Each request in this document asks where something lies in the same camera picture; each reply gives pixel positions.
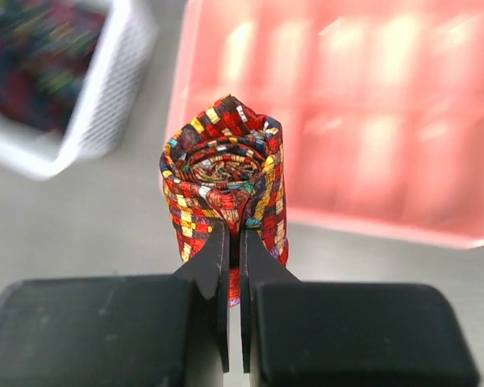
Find multicoloured patterned tie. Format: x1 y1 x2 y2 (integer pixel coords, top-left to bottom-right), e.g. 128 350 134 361
160 94 289 306

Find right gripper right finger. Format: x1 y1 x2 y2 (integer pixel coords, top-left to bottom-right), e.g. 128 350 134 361
240 230 481 386

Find pink compartment organizer tray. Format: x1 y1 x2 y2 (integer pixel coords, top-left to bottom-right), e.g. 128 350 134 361
166 1 484 248

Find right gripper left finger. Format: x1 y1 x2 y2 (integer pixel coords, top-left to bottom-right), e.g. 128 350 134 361
0 222 230 387

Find dark red blue ties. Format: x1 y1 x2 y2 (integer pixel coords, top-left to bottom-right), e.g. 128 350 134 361
0 1 106 132

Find white plastic mesh basket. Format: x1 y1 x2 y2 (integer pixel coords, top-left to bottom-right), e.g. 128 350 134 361
0 1 158 180

